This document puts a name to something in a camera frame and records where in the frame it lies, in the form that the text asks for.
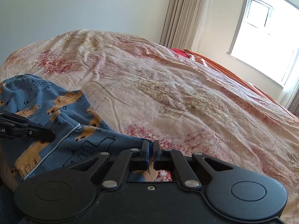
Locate blue patterned children's pants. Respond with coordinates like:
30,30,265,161
1,74,143,189

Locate floral peach bed quilt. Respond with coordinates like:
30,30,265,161
1,29,298,223

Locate orange bed sheet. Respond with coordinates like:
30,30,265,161
171,49,295,117

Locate beige right curtain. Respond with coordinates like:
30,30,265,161
288,90,299,117

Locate beige curtain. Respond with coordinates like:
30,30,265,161
160,0,214,50
288,90,299,117

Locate white framed window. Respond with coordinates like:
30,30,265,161
229,0,298,85

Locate beige left curtain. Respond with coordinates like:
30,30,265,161
160,0,214,50

